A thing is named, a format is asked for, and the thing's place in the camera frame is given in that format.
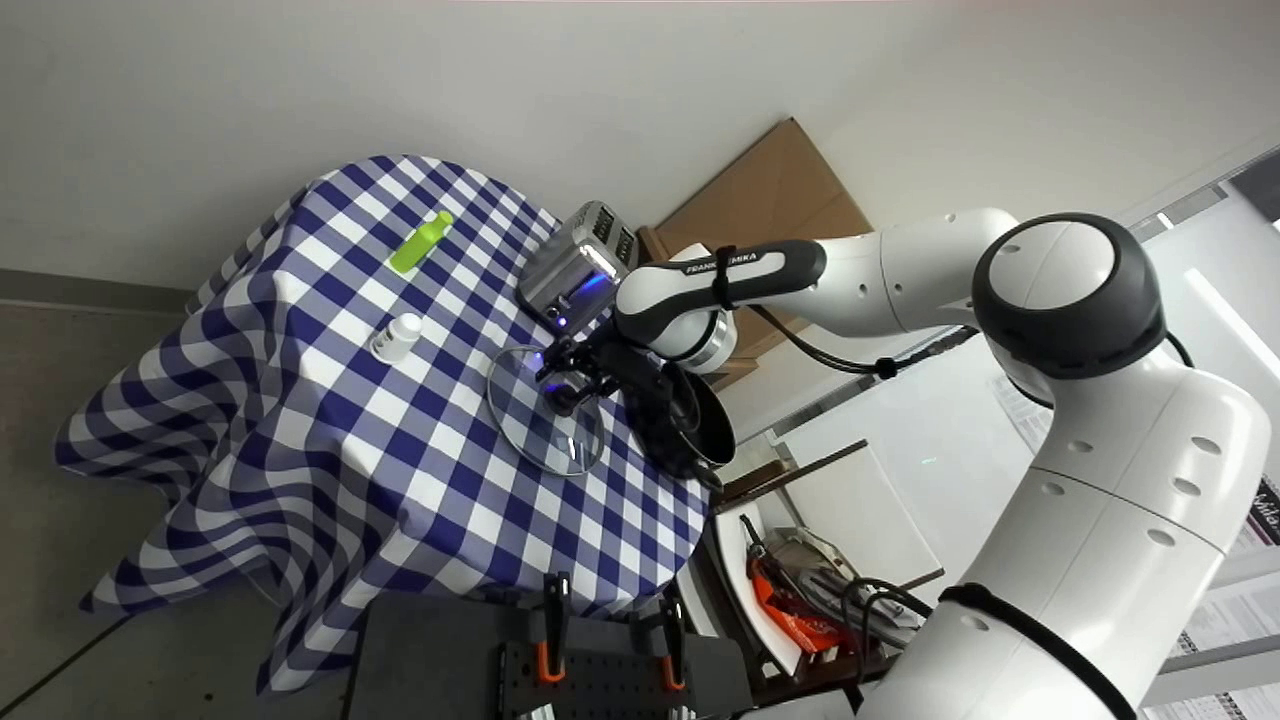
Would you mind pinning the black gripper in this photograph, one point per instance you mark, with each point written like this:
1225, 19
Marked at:
616, 363

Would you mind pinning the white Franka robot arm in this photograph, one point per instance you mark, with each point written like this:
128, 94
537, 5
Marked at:
1107, 441

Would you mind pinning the black pot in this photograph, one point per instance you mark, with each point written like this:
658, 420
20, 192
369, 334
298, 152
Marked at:
701, 420

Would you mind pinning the silver toaster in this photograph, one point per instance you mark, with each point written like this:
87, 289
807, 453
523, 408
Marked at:
565, 274

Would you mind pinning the small white bottle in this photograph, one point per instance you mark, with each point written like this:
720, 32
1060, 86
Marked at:
396, 338

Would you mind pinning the blue white checkered tablecloth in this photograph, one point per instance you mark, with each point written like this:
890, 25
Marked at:
400, 453

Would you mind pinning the green plastic bottle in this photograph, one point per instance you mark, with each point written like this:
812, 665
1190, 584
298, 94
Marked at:
420, 245

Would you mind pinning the thin wooden stick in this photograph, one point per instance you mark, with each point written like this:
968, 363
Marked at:
802, 470

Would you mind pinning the white bin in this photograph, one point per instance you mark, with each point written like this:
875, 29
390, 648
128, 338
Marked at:
724, 584

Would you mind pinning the brown cardboard box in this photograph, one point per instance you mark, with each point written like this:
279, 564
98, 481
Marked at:
775, 186

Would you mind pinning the black table stand panel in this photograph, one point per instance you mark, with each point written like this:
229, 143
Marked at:
426, 662

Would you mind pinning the orange tool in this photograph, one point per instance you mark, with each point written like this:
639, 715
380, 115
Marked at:
795, 613

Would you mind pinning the white board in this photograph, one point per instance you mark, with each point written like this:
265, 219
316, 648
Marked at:
865, 515

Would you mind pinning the white printed paper sheet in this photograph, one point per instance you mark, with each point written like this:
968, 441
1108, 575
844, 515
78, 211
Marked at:
1242, 607

